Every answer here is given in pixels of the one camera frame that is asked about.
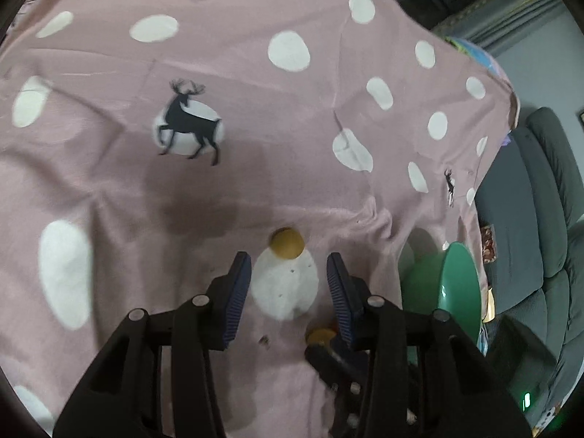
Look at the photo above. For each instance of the yellow ball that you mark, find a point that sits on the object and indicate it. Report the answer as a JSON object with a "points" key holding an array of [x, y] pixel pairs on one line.
{"points": [[319, 335], [287, 244]]}

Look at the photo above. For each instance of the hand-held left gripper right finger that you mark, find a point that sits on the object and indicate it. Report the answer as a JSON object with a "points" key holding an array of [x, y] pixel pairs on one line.
{"points": [[340, 292]]}

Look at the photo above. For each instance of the green bowl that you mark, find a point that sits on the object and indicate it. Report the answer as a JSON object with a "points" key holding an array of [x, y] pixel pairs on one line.
{"points": [[456, 292]]}

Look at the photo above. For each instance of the red patterned packet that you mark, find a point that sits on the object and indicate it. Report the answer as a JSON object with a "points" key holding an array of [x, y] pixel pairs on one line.
{"points": [[488, 242]]}

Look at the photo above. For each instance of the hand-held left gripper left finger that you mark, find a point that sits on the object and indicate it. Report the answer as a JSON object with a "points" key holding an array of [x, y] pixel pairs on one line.
{"points": [[237, 292]]}

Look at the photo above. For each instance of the pink polka dot blanket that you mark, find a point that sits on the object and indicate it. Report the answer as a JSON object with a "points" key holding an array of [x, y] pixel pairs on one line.
{"points": [[114, 191]]}

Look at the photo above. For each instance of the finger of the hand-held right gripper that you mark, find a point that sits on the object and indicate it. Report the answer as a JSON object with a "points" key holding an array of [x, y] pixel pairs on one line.
{"points": [[328, 367]]}

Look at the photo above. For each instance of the grey sofa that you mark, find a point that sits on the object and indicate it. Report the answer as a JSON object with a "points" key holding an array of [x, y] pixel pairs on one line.
{"points": [[538, 237]]}

